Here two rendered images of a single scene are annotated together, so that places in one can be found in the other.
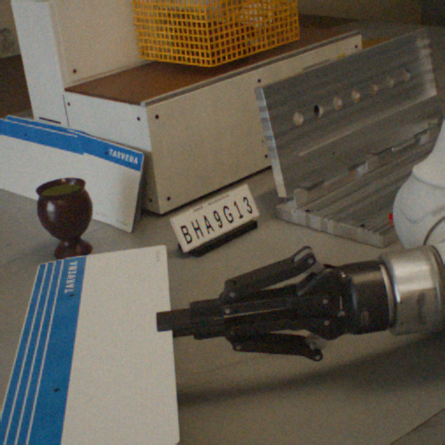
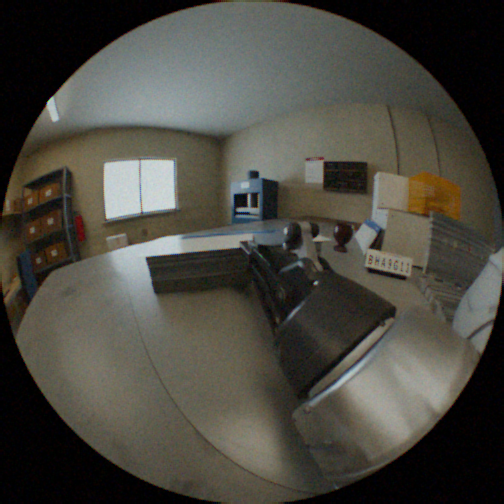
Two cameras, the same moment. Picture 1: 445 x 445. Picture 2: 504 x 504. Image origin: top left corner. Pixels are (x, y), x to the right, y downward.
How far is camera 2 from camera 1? 0.82 m
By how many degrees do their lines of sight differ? 70
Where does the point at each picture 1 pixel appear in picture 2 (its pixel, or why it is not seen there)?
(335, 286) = (302, 289)
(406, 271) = (395, 381)
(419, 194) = (488, 279)
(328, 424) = (216, 366)
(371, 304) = (289, 352)
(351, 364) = not seen: hidden behind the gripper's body
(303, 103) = (450, 235)
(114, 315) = not seen: hidden behind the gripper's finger
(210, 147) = (412, 243)
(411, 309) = (312, 432)
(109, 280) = not seen: hidden behind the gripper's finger
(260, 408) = (239, 323)
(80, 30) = (388, 191)
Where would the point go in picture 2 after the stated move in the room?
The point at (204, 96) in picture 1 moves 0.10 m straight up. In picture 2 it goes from (416, 220) to (418, 193)
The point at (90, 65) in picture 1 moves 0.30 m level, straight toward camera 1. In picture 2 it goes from (388, 204) to (363, 196)
